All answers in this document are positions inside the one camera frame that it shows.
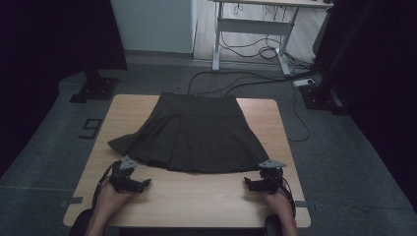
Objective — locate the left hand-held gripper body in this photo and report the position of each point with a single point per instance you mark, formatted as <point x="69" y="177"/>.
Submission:
<point x="123" y="177"/>

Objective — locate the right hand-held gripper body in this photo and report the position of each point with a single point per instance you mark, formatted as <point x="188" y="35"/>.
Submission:
<point x="270" y="178"/>

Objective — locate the dark pleated skirt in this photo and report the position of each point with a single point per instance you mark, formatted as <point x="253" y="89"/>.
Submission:
<point x="193" y="134"/>

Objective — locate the person's left hand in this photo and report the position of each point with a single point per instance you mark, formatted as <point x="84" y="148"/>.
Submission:
<point x="111" y="200"/>

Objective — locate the person's right hand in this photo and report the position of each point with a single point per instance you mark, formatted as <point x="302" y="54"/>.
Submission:
<point x="278" y="203"/>

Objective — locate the person's right leg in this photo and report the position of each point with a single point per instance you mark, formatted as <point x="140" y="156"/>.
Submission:
<point x="272" y="226"/>

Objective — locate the person's leg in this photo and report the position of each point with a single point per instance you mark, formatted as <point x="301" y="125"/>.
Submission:
<point x="78" y="224"/>
<point x="272" y="226"/>

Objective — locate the grey tape strip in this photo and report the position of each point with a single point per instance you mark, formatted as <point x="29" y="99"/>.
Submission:
<point x="305" y="204"/>

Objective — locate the person's left leg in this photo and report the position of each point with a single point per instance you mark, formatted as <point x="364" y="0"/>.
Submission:
<point x="78" y="224"/>

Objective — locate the black stand base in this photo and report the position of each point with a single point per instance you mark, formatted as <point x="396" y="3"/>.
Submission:
<point x="95" y="88"/>
<point x="323" y="96"/>

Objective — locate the white power strip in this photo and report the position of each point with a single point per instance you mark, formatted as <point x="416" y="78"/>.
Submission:
<point x="303" y="82"/>

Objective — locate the dark curtain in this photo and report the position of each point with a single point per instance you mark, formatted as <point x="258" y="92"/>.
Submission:
<point x="380" y="82"/>
<point x="49" y="65"/>

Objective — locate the white metal desk frame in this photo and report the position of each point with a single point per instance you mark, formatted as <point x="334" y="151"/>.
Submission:
<point x="252" y="26"/>

